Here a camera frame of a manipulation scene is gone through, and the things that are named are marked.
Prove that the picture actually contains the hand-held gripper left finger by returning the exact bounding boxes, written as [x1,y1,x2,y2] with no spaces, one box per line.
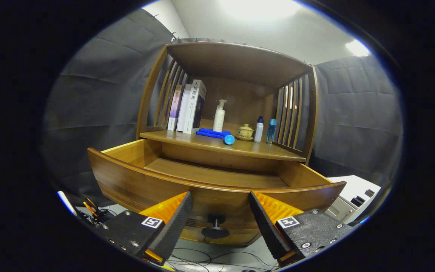
[100,191,193,267]

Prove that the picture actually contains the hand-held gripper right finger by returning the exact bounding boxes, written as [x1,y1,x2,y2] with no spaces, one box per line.
[249,190,355,267]

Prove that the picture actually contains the black drawer knob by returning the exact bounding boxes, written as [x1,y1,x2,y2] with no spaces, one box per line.
[202,213,230,239]

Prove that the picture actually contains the brown wooden drawer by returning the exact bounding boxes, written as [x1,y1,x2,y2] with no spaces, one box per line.
[87,139,347,242]

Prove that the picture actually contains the wooden countertop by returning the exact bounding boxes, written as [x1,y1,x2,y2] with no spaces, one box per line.
[139,121,307,163]

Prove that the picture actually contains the brown wooden cabinet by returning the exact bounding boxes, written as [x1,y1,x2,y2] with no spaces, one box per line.
[136,42,318,247]

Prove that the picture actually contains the white bottle with blue cap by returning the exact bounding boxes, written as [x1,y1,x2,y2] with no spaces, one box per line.
[254,116,264,143]

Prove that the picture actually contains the clear teal bottle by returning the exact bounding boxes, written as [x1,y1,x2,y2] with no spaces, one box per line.
[266,119,277,144]

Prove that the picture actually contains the yellow lidded teacup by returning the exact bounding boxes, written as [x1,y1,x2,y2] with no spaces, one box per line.
[238,124,255,138]

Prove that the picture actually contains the blue folded cloth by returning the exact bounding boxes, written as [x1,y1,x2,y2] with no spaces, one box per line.
[196,128,231,139]

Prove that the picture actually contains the white pump bottle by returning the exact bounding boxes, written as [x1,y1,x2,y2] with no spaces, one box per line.
[213,99,228,133]

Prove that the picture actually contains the thin white book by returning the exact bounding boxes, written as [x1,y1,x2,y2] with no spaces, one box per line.
[176,84,193,132]

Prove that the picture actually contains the thick white portrait book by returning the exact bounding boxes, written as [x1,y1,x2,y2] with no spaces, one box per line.
[183,79,207,135]

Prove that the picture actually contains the purple book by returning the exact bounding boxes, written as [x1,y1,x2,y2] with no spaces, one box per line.
[167,85,183,131]

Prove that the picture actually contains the black backdrop cloth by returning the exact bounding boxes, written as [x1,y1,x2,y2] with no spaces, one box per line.
[42,8,403,206]

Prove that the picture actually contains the long ceiling light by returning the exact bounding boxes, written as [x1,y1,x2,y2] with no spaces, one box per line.
[345,39,371,57]

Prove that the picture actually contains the round ceiling light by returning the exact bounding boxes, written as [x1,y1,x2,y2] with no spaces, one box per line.
[217,0,303,21]

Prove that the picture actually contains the black floor cables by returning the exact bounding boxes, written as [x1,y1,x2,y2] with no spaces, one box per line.
[168,246,278,272]

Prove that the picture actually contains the orange handled tool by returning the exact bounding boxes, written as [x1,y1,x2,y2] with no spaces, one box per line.
[83,197,103,219]

